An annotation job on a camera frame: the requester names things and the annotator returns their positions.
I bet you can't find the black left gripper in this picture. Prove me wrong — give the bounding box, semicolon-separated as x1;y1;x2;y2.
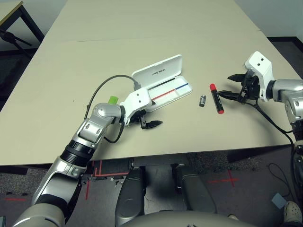
129;109;164;130

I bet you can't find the black tripod stand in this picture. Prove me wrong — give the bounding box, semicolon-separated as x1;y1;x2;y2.
0;28;33;47

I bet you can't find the grey robot right leg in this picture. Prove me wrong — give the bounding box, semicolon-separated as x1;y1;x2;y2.
173;164;217;215

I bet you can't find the white perforated shoe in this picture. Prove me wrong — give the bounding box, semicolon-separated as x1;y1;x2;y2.
282;200;302;224

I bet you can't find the blue grey floor pad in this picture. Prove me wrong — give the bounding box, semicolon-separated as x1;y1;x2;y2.
270;192;287;210

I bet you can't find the red black marker pen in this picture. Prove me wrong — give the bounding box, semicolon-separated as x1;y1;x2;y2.
209;83;225;115

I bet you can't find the grey robot torso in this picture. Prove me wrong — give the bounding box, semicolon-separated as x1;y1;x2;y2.
117;210;259;227

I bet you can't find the black framed side table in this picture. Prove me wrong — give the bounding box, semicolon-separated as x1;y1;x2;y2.
0;0;45;44

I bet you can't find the grey robot leg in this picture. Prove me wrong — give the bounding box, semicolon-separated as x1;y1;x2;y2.
114;166;146;227
173;164;217;215

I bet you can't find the thin black floor cable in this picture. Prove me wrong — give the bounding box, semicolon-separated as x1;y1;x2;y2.
268;163;294;202

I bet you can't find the grey robot left leg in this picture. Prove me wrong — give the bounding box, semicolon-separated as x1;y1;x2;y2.
114;166;146;227

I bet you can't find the white plastic pencil case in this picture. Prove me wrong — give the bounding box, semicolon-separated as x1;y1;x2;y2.
131;54;194;113

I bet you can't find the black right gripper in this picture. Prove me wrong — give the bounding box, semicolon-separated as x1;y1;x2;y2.
217;70;261;104

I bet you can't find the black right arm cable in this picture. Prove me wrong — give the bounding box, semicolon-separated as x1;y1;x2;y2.
245;98;303;148

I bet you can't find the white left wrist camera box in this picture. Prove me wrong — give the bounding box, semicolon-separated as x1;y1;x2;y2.
119;87;155;126

